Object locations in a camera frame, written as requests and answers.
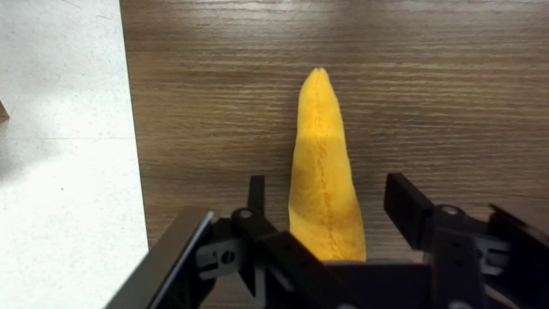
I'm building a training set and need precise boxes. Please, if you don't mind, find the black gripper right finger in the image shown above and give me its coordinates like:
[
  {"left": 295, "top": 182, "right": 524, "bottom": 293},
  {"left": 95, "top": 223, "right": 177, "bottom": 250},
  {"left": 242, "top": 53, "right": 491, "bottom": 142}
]
[{"left": 385, "top": 173, "right": 512, "bottom": 309}]

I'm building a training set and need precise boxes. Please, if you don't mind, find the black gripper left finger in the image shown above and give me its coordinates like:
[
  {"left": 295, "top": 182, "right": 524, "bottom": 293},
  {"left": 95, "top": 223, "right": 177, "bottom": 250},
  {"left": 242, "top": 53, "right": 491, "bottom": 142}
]
[{"left": 196, "top": 175, "right": 321, "bottom": 300}]

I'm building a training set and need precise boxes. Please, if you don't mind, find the orange plush carrot toy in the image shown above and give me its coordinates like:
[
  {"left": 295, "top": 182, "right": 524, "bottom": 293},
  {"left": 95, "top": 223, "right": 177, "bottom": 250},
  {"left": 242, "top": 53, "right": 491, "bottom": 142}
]
[{"left": 289, "top": 67, "right": 367, "bottom": 261}]

